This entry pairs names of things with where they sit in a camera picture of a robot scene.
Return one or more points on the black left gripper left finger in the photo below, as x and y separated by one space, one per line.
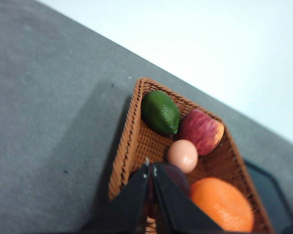
127 212

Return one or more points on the beige egg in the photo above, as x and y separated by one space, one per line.
183 154

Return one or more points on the brown wicker basket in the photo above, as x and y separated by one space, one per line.
142 144

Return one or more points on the dark purple plum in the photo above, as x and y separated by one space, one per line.
175 174

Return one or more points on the orange tangerine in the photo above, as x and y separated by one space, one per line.
223 203

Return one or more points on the red apple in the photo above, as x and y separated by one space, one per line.
205 132

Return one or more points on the green avocado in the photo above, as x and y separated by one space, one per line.
161 111

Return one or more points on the dark rectangular tray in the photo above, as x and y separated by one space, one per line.
271 198

